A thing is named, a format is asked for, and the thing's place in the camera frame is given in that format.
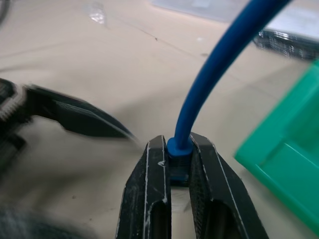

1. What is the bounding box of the green plastic bin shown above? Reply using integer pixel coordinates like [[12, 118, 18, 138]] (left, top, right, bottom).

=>
[[234, 59, 319, 226]]

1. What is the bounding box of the blue cable with plug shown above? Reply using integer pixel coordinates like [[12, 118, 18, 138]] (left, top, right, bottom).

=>
[[166, 0, 293, 185]]

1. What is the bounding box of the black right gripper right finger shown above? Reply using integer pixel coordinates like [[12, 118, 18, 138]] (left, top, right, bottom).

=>
[[187, 132, 270, 239]]

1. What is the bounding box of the black ribbed tray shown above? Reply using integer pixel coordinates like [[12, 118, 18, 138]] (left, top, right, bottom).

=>
[[253, 27, 319, 61]]

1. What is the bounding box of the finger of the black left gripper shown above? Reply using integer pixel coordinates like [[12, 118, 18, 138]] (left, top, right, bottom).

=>
[[24, 84, 138, 143]]

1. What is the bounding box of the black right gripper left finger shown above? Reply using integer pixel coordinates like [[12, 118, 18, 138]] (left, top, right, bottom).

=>
[[115, 135, 173, 239]]

